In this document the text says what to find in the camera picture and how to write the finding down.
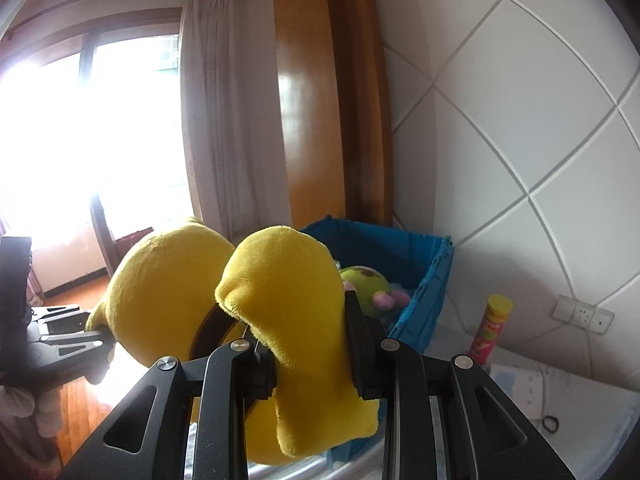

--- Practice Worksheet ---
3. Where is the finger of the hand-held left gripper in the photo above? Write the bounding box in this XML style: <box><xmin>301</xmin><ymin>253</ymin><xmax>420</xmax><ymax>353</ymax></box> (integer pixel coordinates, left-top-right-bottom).
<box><xmin>25</xmin><ymin>329</ymin><xmax>118</xmax><ymax>387</ymax></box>
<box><xmin>31</xmin><ymin>304</ymin><xmax>93</xmax><ymax>336</ymax></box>

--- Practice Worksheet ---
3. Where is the red chips can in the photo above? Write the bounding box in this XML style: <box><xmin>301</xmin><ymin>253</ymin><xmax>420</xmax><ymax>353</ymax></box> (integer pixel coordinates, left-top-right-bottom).
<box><xmin>467</xmin><ymin>294</ymin><xmax>514</xmax><ymax>367</ymax></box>

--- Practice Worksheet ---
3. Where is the person's left hand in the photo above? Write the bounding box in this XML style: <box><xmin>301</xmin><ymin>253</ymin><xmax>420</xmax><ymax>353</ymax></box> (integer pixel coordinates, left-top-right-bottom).
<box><xmin>0</xmin><ymin>384</ymin><xmax>64</xmax><ymax>440</ymax></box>

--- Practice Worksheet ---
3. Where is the wooden wall trim panel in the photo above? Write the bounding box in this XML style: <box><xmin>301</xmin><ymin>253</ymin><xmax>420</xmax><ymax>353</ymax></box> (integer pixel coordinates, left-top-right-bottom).
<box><xmin>272</xmin><ymin>0</ymin><xmax>393</xmax><ymax>233</ymax></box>

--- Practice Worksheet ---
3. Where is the green and pink plush toy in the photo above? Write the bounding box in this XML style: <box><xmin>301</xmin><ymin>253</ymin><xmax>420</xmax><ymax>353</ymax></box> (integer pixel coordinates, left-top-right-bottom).
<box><xmin>334</xmin><ymin>266</ymin><xmax>412</xmax><ymax>318</ymax></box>

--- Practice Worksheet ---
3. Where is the white curtain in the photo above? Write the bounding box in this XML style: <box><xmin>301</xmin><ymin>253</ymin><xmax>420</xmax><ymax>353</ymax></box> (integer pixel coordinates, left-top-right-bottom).
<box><xmin>179</xmin><ymin>0</ymin><xmax>296</xmax><ymax>246</ymax></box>

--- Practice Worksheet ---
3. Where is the white and blue booklet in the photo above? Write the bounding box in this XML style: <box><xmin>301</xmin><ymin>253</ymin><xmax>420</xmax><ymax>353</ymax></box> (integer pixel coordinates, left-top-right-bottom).
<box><xmin>492</xmin><ymin>362</ymin><xmax>546</xmax><ymax>411</ymax></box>

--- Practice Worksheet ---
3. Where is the blue plastic crate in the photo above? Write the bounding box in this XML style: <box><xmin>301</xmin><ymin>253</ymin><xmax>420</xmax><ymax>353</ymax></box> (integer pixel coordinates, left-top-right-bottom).
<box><xmin>299</xmin><ymin>215</ymin><xmax>456</xmax><ymax>467</ymax></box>

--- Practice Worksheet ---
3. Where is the large window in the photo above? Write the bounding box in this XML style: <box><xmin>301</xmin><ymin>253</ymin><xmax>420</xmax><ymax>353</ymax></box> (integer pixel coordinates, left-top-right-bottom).
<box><xmin>0</xmin><ymin>7</ymin><xmax>193</xmax><ymax>296</ymax></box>

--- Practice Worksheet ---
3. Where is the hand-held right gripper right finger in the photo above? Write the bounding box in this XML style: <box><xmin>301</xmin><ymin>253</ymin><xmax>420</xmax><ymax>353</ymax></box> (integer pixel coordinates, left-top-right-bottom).
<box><xmin>344</xmin><ymin>290</ymin><xmax>576</xmax><ymax>480</ymax></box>

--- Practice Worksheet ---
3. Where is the striped white bedsheet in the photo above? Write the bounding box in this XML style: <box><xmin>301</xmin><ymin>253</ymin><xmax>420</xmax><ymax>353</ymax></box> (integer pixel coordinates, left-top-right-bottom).
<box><xmin>250</xmin><ymin>320</ymin><xmax>640</xmax><ymax>480</ymax></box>

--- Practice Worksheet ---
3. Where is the white wall power socket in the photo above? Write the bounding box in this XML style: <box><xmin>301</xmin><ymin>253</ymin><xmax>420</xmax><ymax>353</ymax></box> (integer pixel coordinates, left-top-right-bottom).
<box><xmin>573</xmin><ymin>301</ymin><xmax>596</xmax><ymax>329</ymax></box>

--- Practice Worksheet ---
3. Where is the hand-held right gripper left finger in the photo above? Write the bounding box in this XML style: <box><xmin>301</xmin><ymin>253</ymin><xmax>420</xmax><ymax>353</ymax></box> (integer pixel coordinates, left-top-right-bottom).
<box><xmin>57</xmin><ymin>337</ymin><xmax>278</xmax><ymax>480</ymax></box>

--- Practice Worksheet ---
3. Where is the yellow plush toy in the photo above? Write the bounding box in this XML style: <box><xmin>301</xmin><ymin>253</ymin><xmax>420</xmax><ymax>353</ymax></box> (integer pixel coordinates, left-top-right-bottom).
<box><xmin>85</xmin><ymin>216</ymin><xmax>381</xmax><ymax>466</ymax></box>

